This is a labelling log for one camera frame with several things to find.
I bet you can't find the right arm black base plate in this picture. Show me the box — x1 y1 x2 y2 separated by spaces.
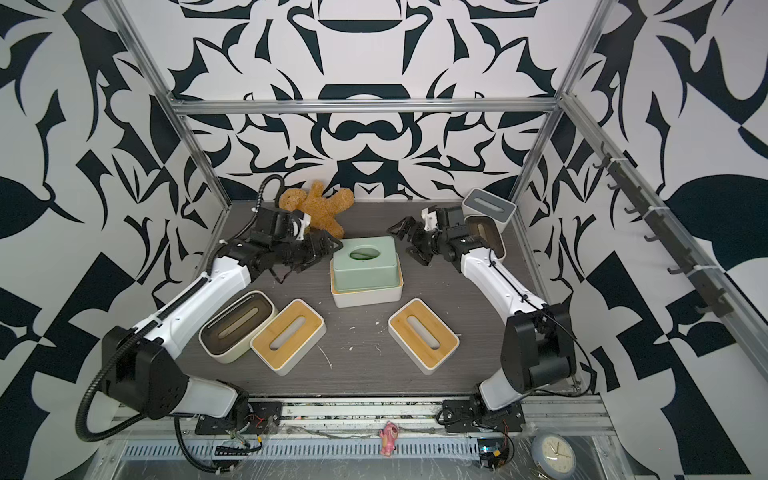
435 397 525 433

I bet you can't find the grey wall hook rail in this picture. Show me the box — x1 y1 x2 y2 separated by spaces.
596 151 736 318

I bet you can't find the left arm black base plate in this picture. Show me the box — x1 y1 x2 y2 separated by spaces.
195 400 283 436

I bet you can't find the brown teddy bear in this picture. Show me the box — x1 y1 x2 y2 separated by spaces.
278 180 354 239

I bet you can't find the green tissue box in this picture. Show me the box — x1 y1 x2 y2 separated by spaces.
332 236 400 293

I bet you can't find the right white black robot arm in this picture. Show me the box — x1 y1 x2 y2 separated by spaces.
387 206 594 412

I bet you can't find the white bamboo tissue box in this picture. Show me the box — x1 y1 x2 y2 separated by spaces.
330 261 404 308
388 298 460 376
250 299 327 376

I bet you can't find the cream dark-lid tissue box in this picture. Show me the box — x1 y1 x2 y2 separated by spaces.
198 290 277 364
465 215 507 261

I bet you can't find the cream dark-lid tissue box right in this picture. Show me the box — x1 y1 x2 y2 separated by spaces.
465 215 507 261

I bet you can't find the cream dark-lid tissue box left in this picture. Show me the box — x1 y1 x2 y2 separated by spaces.
198 290 277 364

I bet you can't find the grey lid white tissue box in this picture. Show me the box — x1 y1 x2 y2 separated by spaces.
461 188 517 233

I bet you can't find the small green circuit board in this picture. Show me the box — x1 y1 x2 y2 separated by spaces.
478 439 511 470

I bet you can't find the pink toy figure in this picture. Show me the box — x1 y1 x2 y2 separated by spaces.
378 422 399 457

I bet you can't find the aluminium frame rail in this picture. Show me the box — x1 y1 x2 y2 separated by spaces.
171 98 556 115

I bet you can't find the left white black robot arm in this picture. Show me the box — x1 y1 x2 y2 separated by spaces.
75 203 342 442

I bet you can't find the grey slotted cable duct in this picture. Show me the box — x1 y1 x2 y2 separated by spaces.
122 436 480 461

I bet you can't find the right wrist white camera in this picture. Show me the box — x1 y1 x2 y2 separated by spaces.
421 206 439 232

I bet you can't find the round white clock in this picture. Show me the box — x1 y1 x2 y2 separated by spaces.
531 433 577 480

